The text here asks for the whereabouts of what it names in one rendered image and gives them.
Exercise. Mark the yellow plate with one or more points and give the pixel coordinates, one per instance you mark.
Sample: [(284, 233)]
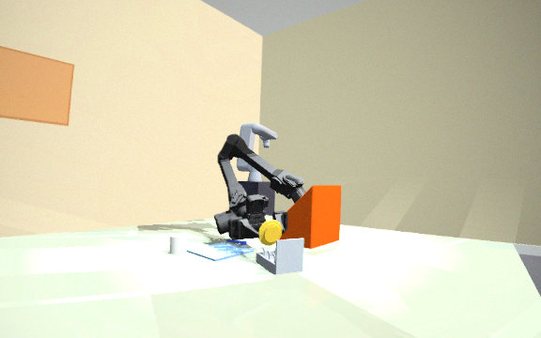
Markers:
[(269, 232)]

